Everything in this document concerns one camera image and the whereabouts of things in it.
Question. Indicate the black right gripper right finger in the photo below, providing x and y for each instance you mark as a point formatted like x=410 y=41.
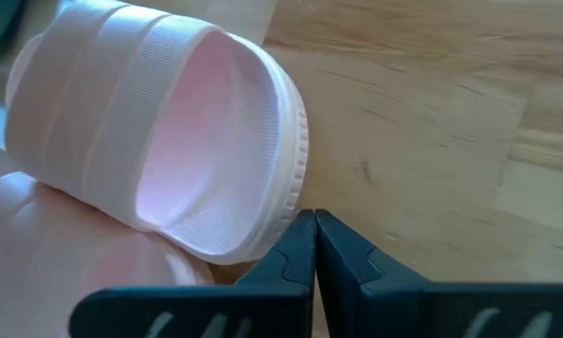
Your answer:
x=427 y=310

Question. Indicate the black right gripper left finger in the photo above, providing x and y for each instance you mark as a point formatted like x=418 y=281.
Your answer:
x=216 y=310

